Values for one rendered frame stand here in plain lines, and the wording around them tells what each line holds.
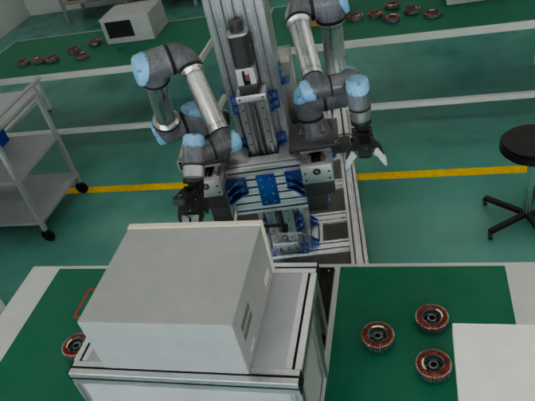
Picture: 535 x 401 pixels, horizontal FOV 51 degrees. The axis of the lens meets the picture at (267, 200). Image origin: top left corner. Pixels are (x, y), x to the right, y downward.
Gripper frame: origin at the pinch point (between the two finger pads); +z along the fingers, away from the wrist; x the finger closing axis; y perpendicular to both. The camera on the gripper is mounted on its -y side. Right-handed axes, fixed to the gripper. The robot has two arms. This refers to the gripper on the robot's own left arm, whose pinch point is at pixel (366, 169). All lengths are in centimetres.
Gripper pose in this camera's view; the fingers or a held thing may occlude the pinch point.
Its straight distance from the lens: 207.7
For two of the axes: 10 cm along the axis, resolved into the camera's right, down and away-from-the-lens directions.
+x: -9.8, 1.3, 1.5
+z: 1.9, 7.8, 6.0
